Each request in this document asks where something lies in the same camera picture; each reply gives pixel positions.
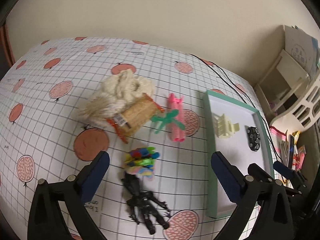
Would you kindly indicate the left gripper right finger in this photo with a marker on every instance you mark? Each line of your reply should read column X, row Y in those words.
column 274, row 220

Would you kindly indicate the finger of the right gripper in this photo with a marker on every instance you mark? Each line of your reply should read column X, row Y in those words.
column 259, row 174
column 283, row 170

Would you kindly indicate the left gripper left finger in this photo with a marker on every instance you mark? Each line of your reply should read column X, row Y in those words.
column 45, row 218

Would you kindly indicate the black toy car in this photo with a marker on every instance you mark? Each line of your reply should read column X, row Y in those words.
column 253, row 136

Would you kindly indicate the cream hair claw clip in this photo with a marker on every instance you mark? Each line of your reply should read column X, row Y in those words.
column 223, row 127

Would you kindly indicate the black action figure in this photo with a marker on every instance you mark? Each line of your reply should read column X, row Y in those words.
column 141, row 200

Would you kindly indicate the cotton swab bag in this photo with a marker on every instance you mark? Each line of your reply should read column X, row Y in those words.
column 100, row 107

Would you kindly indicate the green ribbon bow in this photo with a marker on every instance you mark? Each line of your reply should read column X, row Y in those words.
column 169, row 118

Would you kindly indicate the brown snack packet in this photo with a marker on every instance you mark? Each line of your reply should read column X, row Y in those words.
column 131, row 120

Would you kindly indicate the clutter of stationery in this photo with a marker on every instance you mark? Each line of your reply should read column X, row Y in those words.
column 286, row 148

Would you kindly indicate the teal rimmed white tray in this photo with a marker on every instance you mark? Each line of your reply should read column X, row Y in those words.
column 235, row 148

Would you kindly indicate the white lattice chair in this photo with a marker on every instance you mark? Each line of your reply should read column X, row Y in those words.
column 303, row 113

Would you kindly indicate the pink hair roller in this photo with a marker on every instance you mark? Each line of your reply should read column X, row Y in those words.
column 174, row 102

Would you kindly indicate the pomegranate grid tablecloth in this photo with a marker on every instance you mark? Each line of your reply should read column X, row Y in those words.
column 40, row 97

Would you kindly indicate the cream knitted cloth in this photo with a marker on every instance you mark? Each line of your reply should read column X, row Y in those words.
column 126, row 87

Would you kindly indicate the white booklet on shelf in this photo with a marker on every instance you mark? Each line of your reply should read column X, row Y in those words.
column 303, row 48

